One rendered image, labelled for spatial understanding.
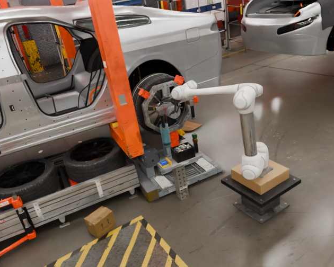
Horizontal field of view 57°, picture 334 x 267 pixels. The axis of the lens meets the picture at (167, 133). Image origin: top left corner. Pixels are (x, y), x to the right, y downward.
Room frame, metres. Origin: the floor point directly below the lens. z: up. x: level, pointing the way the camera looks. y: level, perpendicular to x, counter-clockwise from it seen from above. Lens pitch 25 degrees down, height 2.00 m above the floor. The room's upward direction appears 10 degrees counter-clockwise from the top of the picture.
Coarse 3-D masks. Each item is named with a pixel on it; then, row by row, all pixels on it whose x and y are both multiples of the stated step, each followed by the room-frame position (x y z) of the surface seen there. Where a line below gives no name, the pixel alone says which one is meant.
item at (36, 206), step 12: (120, 168) 2.77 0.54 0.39; (132, 168) 2.78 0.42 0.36; (96, 180) 2.64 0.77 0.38; (108, 180) 2.68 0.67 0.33; (120, 180) 2.73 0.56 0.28; (60, 192) 2.51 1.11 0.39; (72, 192) 2.56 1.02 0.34; (84, 192) 2.59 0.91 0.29; (24, 204) 2.41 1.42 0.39; (36, 204) 2.42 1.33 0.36; (48, 204) 2.46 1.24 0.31; (0, 216) 2.31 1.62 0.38; (12, 216) 2.35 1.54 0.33
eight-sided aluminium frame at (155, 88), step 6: (162, 84) 3.07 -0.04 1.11; (168, 84) 3.05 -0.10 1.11; (174, 84) 3.07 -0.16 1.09; (150, 90) 3.03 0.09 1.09; (156, 90) 3.00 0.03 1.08; (150, 96) 2.97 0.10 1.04; (144, 102) 2.99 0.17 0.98; (144, 108) 2.94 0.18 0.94; (186, 108) 3.17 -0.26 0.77; (144, 114) 2.98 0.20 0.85; (186, 114) 3.11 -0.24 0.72; (180, 120) 3.12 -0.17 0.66; (186, 120) 3.10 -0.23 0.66; (150, 126) 2.94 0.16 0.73; (174, 126) 3.09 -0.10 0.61; (180, 126) 3.07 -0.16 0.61
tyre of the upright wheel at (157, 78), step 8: (144, 80) 3.20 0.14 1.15; (152, 80) 3.10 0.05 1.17; (160, 80) 3.11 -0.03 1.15; (168, 80) 3.14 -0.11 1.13; (144, 88) 3.05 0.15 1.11; (136, 96) 3.07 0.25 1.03; (136, 104) 3.01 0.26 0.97; (136, 112) 3.01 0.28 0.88; (144, 120) 3.02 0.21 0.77; (144, 128) 3.02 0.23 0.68
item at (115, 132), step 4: (112, 128) 3.18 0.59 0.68; (116, 128) 3.16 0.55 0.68; (112, 132) 3.21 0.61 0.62; (116, 132) 3.04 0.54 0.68; (112, 136) 3.26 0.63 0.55; (116, 136) 3.06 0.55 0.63; (120, 136) 2.93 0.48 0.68; (116, 140) 3.12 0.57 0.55; (120, 140) 2.91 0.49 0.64; (120, 144) 2.95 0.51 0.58
